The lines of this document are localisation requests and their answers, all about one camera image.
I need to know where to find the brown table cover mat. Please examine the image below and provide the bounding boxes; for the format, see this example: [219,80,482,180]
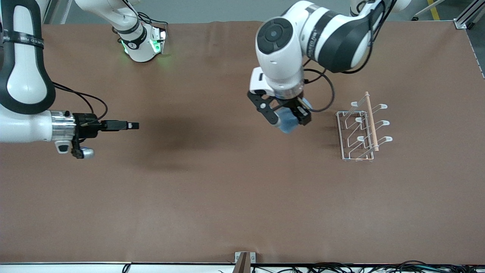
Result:
[0,21,485,265]

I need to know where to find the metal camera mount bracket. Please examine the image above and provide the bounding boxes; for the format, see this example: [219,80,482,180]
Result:
[233,252,257,273]

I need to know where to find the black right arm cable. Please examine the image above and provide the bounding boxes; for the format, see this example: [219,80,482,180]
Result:
[52,82,109,124]

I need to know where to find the aluminium frame profile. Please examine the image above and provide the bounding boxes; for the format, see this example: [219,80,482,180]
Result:
[454,0,485,30]

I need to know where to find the white wire cup holder rack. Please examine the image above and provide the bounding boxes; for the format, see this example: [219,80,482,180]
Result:
[336,91,393,162]

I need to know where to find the light blue plastic cup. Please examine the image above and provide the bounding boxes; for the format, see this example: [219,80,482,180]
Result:
[278,98,313,134]

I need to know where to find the black cable bundle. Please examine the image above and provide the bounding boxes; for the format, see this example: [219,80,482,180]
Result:
[218,260,485,273]

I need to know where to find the black right base cable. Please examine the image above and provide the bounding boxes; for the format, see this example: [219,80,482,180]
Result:
[135,13,168,33]

